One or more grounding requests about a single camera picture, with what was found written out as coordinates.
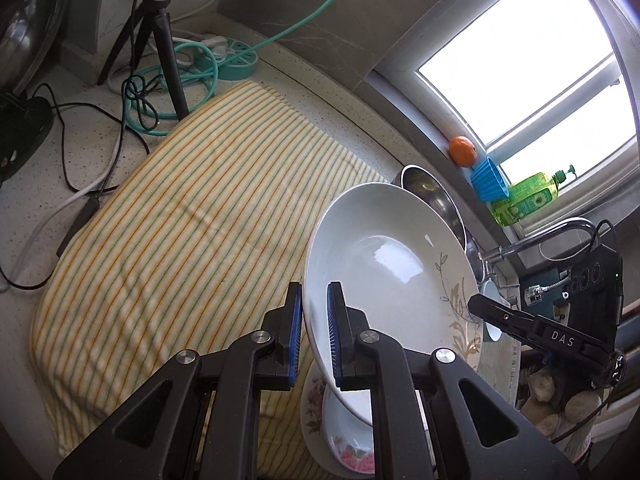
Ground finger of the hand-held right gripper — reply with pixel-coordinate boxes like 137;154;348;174
468;294;536;346

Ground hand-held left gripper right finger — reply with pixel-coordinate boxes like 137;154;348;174
326;282;581;480

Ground large floral plate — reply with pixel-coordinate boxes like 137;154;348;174
300;330;523;480

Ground black appliance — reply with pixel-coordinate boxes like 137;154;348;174
0;91;55;181

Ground white power strip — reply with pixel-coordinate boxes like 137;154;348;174
172;32;228;58

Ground large steel bowl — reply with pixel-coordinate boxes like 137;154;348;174
399;164;468;256

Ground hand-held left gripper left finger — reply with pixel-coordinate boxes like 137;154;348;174
52;282;303;480

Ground steel pot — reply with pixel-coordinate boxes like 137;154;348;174
0;0;68;93

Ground black inline adapter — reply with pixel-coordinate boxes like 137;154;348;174
55;197;101;258

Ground blue fluted cup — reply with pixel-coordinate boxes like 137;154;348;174
470;157;511;204

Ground window frame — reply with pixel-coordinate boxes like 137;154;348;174
365;0;640;256

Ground teal round power strip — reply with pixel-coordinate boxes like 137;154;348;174
192;40;260;83

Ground person's right hand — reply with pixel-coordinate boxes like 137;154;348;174
522;374;603;461

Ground small floral plate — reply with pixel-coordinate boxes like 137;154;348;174
322;385;378;478

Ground green dish soap bottle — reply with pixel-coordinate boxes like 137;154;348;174
491;165;576;226

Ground black tripod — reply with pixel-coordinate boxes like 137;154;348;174
96;0;191;121

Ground black cables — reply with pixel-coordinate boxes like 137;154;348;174
0;125;123;293

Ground orange tangerine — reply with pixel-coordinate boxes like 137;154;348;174
448;136;477;167

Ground light blue bowl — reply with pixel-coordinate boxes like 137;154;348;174
481;280;512;342

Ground chrome faucet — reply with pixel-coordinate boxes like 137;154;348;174
479;217;601;267

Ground tangled black cable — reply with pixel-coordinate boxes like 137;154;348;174
122;0;173;123

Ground long black cable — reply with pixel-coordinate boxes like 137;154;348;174
30;84;151;196

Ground white leaf print plate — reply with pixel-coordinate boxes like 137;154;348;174
303;183;483;428

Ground striped cloth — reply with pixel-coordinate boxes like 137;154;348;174
30;81;401;480

